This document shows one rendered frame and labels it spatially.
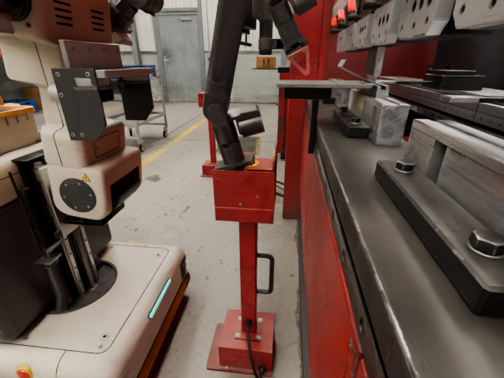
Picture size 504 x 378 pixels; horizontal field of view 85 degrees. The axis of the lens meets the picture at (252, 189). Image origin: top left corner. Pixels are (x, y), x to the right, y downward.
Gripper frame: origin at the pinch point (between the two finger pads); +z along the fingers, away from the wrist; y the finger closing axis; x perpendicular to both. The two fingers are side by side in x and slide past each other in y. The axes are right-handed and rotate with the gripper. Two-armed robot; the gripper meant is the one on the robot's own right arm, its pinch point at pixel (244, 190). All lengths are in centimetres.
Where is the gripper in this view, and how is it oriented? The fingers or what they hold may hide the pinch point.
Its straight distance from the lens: 76.6
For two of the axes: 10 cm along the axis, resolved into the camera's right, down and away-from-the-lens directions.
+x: 1.2, -4.3, 9.0
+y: 9.6, -2.0, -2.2
